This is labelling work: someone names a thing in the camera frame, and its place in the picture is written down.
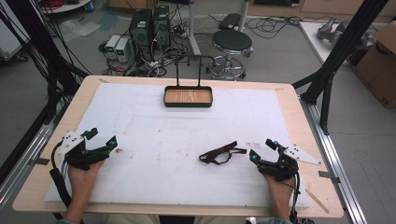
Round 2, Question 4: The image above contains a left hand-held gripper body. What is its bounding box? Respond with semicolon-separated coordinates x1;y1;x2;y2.
57;130;110;171

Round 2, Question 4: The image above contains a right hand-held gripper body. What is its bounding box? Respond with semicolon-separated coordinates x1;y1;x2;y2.
257;145;322;183

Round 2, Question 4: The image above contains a dark red strap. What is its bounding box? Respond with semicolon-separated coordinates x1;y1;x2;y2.
198;140;248;166

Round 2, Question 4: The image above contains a person's right hand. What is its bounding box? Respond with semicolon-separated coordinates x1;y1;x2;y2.
263;174;296;203

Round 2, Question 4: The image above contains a person's left hand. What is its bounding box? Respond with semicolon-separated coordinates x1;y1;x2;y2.
67;159;106;194

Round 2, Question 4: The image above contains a thin wooden stick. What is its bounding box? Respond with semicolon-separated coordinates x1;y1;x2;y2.
304;189;331;215

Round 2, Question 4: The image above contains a white foam mat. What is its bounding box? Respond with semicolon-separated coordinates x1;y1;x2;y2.
44;81;311;209

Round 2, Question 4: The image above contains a white power supply unit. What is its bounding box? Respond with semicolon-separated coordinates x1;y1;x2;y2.
105;34;122;61
114;37;132;63

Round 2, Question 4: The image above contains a black tray with hanging rack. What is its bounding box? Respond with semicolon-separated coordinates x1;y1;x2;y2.
163;53;215;109

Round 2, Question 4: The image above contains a black round stool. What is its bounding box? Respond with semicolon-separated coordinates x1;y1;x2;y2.
205;29;254;81

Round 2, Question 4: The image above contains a black computer tower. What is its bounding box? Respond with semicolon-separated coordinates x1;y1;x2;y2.
151;5;172;49
128;8;154;49

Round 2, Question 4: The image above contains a grey equipment case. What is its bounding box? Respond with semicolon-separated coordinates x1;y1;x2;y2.
0;18;31;62

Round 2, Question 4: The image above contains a grey robot device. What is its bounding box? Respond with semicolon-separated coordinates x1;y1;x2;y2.
316;16;347;45

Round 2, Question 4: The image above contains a brown cardboard box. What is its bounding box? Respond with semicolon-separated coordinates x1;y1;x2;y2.
352;21;396;109

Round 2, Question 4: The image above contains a flat black box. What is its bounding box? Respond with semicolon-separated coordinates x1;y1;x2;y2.
218;12;243;32

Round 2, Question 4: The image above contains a white desk leg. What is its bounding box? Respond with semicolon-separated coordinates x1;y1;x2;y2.
237;0;250;33
186;0;202;57

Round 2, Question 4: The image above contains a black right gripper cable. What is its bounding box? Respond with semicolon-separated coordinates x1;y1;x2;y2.
289;172;302;224

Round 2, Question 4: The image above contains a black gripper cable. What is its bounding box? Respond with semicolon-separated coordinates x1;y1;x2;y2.
49;140;75;210
289;172;302;224

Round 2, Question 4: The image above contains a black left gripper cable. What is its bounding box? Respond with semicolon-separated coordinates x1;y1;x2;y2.
49;140;75;210

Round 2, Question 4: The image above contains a grey metal bracket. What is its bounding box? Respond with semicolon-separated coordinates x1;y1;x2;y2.
318;170;341;184
29;156;51;167

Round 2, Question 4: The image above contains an aluminium rail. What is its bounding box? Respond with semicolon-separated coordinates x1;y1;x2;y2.
0;120;58;210
300;95;369;224

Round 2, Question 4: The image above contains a black metal frame post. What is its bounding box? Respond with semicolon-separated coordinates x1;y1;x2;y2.
0;0;92;125
291;0;390;135

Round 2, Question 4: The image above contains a tangle of black floor cables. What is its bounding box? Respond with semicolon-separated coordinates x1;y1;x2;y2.
245;15;332;40

